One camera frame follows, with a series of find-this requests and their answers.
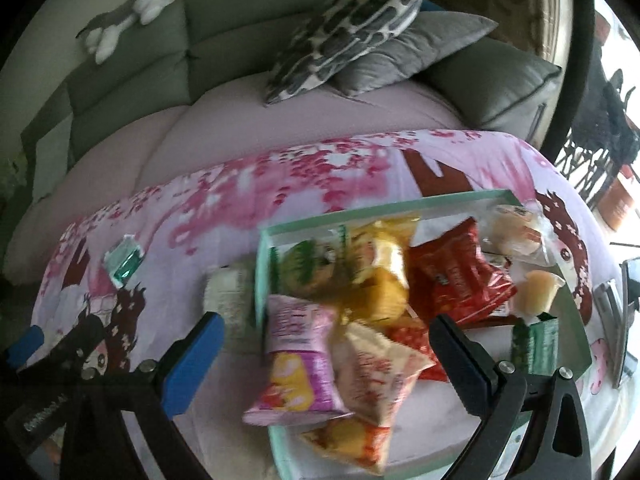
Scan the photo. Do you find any translucent jelly cup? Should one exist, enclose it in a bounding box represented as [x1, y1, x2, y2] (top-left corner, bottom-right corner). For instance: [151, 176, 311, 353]
[515, 270, 566, 323]

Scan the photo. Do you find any yellow cake packet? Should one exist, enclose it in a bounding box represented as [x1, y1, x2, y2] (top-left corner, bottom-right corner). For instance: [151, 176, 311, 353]
[345, 215, 421, 328]

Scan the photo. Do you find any silver metal stand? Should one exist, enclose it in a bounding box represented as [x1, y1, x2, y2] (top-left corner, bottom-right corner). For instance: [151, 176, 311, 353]
[594, 280, 626, 358]

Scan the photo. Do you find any dark green snack packet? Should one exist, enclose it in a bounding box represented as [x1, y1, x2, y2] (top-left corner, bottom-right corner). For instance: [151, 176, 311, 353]
[511, 312, 561, 376]

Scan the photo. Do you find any black door frame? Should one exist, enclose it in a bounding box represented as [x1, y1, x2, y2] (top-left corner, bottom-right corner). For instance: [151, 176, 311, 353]
[542, 0, 598, 161]

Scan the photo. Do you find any purple snack bag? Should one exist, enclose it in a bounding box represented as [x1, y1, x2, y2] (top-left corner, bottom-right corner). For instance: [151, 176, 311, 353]
[242, 294, 353, 428]

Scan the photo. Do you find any grey-green sofa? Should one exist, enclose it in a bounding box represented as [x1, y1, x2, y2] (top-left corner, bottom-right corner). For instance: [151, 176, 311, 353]
[5, 0, 563, 281]

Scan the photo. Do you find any white green packet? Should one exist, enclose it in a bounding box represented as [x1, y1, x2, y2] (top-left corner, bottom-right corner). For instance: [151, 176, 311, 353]
[206, 265, 258, 341]

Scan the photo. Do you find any red crinkled snack packet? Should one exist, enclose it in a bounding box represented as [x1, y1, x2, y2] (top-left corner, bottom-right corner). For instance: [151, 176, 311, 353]
[410, 217, 518, 328]

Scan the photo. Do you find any yellow orange snack packet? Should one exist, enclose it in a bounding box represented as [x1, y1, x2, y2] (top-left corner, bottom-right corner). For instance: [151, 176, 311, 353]
[300, 417, 393, 476]

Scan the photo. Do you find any black white patterned pillow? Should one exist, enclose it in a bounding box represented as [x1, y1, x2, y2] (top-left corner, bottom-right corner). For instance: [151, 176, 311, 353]
[264, 0, 427, 106]

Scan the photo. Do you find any beige patterned curtain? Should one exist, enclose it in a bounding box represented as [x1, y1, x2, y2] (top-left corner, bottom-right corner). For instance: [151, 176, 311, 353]
[485, 0, 571, 61]

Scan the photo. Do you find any printed blanket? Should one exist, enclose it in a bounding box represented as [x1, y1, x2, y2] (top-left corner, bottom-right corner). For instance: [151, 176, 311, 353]
[30, 129, 621, 480]

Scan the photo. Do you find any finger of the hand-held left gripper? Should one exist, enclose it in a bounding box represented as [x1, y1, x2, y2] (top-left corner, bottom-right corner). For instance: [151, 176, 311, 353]
[0, 325, 45, 371]
[42, 342, 113, 378]

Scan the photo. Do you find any pale grey cushion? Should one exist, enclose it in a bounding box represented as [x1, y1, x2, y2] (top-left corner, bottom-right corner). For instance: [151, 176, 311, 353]
[31, 112, 73, 201]

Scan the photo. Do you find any clear bun packet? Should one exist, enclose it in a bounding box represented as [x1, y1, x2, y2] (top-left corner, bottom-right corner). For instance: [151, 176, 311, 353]
[487, 205, 556, 266]

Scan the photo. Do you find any green label clear packet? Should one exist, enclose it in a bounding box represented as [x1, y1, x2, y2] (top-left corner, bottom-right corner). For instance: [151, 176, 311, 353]
[277, 240, 351, 301]

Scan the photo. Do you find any grey pillow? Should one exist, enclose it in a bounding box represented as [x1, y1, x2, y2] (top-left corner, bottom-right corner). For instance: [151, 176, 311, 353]
[334, 11, 500, 97]

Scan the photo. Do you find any peach snack packet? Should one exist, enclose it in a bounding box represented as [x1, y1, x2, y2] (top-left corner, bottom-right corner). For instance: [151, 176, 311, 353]
[332, 320, 436, 426]

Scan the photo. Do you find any brown plant pot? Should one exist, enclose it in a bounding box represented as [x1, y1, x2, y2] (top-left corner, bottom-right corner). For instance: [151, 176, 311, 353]
[597, 175, 637, 231]

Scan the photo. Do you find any teal shallow box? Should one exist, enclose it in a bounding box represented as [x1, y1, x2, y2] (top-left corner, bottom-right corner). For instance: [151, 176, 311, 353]
[255, 189, 591, 480]

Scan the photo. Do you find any small teal packet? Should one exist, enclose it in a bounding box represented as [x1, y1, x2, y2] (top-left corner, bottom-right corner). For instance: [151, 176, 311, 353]
[103, 234, 147, 288]

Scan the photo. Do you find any grey white plush toy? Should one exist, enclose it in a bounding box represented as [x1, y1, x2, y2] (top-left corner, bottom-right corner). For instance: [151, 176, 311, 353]
[76, 0, 173, 65]

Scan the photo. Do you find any black iron railing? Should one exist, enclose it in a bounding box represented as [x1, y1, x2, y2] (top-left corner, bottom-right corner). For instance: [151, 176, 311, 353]
[557, 125, 621, 206]

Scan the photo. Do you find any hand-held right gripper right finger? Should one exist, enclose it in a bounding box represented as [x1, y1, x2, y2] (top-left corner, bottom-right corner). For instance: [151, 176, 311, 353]
[429, 314, 593, 480]

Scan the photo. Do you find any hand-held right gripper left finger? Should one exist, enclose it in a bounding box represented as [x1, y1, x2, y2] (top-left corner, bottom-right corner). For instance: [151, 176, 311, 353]
[60, 312, 226, 480]

